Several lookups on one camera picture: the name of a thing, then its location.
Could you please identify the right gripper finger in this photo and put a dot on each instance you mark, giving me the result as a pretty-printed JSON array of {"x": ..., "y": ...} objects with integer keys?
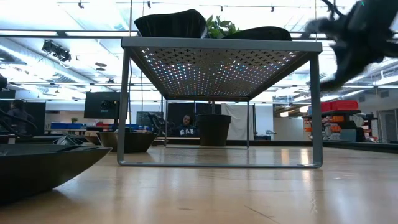
[
  {"x": 323, "y": 26},
  {"x": 340, "y": 77}
]

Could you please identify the black leaf-shaped plate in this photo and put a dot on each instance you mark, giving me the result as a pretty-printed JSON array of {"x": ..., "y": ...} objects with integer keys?
[
  {"x": 258, "y": 33},
  {"x": 37, "y": 171}
]

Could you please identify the black wavy square plate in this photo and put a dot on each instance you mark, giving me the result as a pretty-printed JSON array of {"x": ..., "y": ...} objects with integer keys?
[
  {"x": 171, "y": 26},
  {"x": 133, "y": 143}
]

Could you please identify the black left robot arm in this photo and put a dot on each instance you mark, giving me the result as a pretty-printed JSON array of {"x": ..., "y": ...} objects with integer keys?
[{"x": 3, "y": 82}]

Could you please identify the black lab robot arm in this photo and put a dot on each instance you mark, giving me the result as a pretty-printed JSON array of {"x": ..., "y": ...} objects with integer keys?
[{"x": 157, "y": 122}]

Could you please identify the large red storage bin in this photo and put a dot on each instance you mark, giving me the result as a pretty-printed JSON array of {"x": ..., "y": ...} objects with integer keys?
[{"x": 345, "y": 104}]

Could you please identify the small red storage bin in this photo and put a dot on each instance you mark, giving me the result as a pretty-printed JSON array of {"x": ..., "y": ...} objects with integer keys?
[{"x": 326, "y": 106}]

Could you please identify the black storage rack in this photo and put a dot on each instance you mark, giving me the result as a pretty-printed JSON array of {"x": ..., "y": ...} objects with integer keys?
[{"x": 342, "y": 112}]

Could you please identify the grey perforated metal shelf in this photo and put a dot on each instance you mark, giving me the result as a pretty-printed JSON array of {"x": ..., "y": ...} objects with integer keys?
[{"x": 217, "y": 43}]

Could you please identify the white cloth panel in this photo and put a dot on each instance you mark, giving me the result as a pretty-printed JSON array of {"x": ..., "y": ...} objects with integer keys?
[{"x": 237, "y": 121}]

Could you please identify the green potted plant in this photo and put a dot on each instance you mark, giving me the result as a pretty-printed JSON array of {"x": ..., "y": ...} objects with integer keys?
[{"x": 214, "y": 130}]

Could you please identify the person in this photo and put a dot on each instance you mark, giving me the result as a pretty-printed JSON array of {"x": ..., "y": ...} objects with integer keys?
[
  {"x": 18, "y": 118},
  {"x": 186, "y": 130}
]

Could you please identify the dark partition panel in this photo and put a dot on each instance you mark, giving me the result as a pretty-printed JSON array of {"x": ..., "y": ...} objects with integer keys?
[{"x": 175, "y": 109}]

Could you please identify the small black square plate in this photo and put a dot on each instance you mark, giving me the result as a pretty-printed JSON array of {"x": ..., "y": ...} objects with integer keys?
[{"x": 158, "y": 143}]

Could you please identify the black computer monitor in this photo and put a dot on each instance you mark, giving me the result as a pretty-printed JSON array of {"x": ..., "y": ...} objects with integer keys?
[{"x": 102, "y": 105}]

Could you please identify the black ceiling spotlight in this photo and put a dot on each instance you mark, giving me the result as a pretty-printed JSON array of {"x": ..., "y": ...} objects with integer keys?
[{"x": 57, "y": 52}]

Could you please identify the blue storage bin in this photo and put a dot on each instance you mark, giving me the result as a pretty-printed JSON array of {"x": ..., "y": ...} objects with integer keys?
[{"x": 66, "y": 126}]

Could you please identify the black teardrop plate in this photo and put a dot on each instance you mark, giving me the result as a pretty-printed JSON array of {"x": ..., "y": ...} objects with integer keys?
[{"x": 66, "y": 141}]

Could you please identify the black aluminium table frame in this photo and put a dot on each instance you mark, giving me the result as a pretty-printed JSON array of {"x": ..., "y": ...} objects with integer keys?
[{"x": 357, "y": 146}]

